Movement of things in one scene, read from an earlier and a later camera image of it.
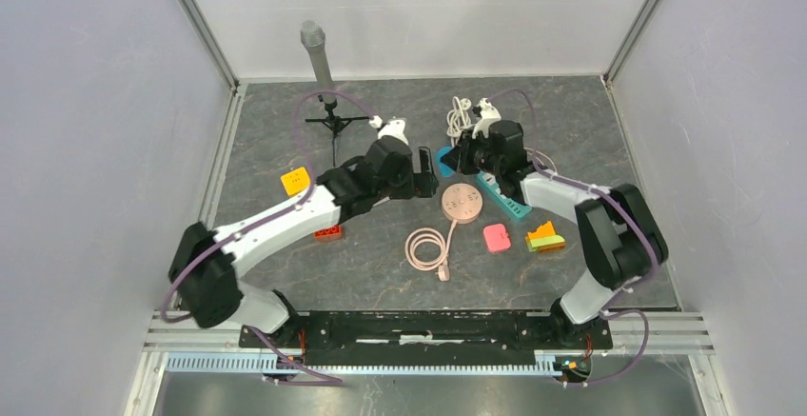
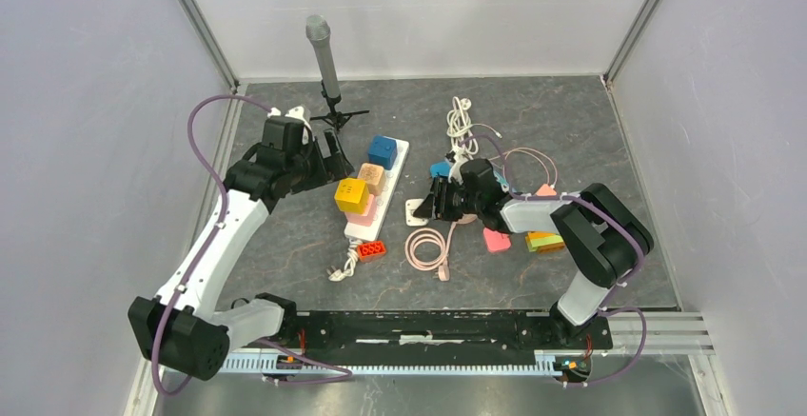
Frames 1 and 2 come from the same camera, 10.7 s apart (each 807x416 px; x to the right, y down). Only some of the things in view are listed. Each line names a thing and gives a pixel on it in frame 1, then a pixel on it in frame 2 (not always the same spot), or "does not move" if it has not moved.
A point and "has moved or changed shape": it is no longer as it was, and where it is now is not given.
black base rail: x=475 y=333 does not move
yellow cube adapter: x=296 y=181 has moved or changed shape
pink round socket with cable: x=461 y=204 does not move
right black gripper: x=462 y=151 → x=441 y=189
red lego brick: x=333 y=233 → x=368 y=250
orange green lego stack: x=544 y=239 does not move
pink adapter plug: x=497 y=238 does not move
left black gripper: x=421 y=185 → x=338 y=167
